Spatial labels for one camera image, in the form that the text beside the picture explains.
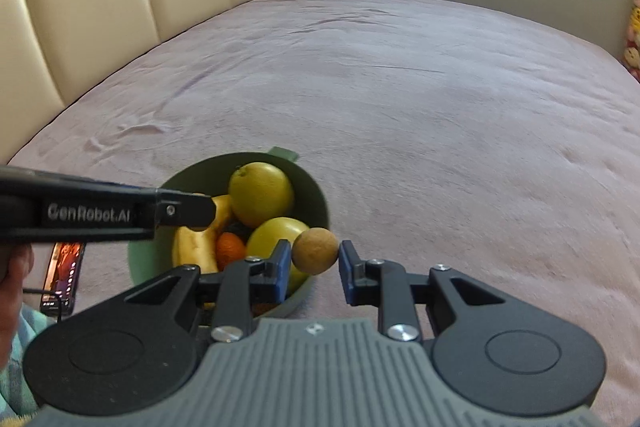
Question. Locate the hanging plush toy organizer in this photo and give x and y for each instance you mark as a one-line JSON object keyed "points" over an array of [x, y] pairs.
{"points": [[631, 56]]}

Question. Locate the small brown longan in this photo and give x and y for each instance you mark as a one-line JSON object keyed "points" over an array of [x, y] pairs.
{"points": [[315, 251]]}

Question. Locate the green apple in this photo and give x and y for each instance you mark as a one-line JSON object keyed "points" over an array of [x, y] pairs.
{"points": [[259, 192]]}

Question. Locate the yellow spotted banana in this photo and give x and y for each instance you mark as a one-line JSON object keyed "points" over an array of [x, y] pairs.
{"points": [[199, 248]]}

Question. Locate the person left hand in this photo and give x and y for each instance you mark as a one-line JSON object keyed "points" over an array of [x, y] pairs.
{"points": [[21, 262]]}

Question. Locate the yellow green pear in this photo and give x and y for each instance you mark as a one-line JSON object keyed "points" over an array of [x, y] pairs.
{"points": [[267, 236]]}

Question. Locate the orange mandarin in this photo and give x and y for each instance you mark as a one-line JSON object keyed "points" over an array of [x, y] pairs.
{"points": [[229, 248]]}

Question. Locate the green plastic colander bowl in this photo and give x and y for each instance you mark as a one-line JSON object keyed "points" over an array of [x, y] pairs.
{"points": [[151, 259]]}

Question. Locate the pink bed blanket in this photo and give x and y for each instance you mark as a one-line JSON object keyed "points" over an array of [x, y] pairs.
{"points": [[437, 131]]}

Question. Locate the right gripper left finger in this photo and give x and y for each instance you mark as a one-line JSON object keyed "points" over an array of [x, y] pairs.
{"points": [[253, 281]]}

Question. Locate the smartphone with lit screen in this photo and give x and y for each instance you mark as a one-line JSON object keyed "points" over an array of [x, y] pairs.
{"points": [[61, 282]]}

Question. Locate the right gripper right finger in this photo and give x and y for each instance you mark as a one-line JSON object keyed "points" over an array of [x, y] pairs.
{"points": [[385, 285]]}

